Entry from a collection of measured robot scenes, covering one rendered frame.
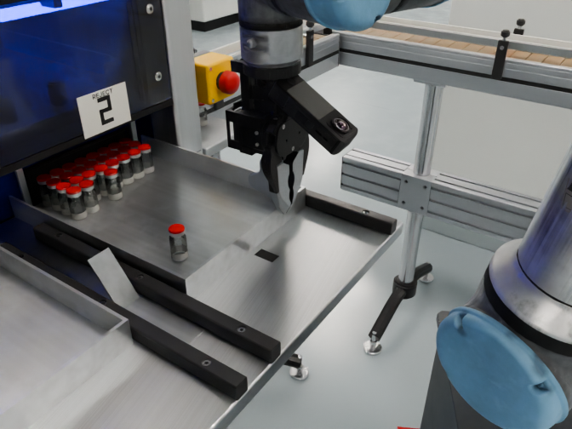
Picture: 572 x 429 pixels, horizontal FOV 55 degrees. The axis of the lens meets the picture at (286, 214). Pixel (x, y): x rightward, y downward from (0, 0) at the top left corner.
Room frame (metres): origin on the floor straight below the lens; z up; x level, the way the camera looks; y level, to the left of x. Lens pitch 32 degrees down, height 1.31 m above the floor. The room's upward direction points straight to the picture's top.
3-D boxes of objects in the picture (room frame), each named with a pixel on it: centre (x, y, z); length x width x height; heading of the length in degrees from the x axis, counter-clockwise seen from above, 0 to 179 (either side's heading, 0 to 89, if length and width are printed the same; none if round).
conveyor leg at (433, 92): (1.45, -0.40, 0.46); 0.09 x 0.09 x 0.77; 56
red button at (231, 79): (0.94, 0.10, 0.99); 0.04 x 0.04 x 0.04; 56
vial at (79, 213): (0.67, 0.30, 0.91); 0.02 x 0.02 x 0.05
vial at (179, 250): (0.58, 0.14, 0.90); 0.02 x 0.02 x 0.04
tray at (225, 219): (0.69, 0.18, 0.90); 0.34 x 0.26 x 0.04; 56
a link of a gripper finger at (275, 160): (0.63, 0.01, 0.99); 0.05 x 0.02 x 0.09; 146
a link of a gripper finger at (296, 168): (0.68, 0.01, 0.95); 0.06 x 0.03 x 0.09; 56
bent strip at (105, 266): (0.47, 0.16, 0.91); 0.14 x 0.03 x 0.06; 56
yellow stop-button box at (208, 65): (0.97, 0.14, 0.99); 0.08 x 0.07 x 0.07; 56
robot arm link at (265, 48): (0.66, 0.02, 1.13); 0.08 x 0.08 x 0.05
